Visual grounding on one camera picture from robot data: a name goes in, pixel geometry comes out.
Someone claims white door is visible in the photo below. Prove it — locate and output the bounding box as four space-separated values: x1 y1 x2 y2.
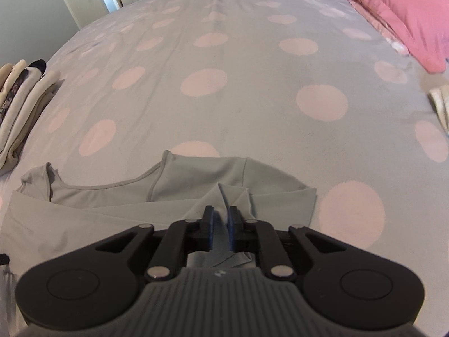
51 0 123 30

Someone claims light pink pillow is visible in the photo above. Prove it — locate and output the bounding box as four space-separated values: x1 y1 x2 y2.
347 0 411 55

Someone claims stack of folded clothes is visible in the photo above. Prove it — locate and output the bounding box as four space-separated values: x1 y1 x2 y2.
0 59 62 176

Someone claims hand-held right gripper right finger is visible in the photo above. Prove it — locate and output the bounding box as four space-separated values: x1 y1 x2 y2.
227 205 349 282

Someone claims grey polka dot bed cover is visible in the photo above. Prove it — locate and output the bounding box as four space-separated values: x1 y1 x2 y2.
0 0 449 337

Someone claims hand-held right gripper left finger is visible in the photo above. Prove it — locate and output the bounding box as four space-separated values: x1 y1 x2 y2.
92 205 215 282

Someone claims grey shirt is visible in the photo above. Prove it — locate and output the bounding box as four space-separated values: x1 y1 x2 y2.
0 150 318 278

